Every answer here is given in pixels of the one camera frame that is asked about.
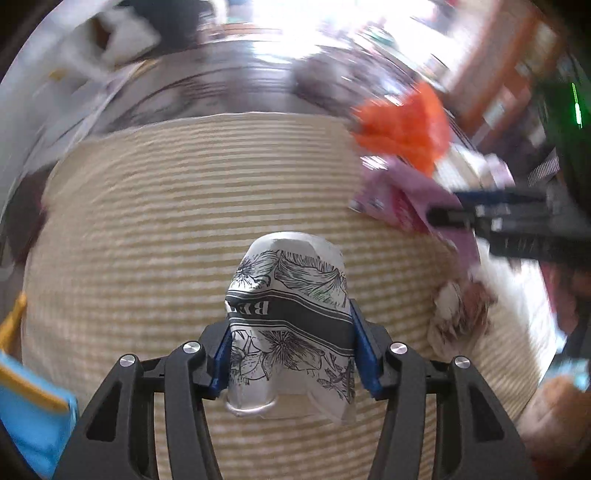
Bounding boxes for crumpled brown white wrappers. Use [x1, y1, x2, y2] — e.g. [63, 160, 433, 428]
[427, 272, 497, 356]

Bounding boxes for orange plastic bag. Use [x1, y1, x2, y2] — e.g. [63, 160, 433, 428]
[351, 83, 451, 176]

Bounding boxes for person's right forearm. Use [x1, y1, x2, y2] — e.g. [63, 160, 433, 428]
[519, 376, 587, 467]

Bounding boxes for grey patterned table cloth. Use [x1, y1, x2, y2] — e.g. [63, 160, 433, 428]
[60, 41, 462, 153]

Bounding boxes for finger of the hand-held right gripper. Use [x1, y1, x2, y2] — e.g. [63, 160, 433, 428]
[455, 187, 548, 206]
[426, 205, 492, 232]

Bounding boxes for pink plastic bag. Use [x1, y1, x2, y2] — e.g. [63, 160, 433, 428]
[383, 157, 481, 259]

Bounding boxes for blue bag orange trim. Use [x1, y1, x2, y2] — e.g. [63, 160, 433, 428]
[0, 291, 79, 476]

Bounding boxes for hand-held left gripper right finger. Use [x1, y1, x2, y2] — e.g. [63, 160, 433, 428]
[348, 300, 539, 480]

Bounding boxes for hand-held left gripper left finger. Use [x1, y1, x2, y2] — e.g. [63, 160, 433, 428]
[53, 323, 234, 480]

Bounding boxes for yellow striped mat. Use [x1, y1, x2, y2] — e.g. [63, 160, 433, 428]
[21, 113, 559, 480]

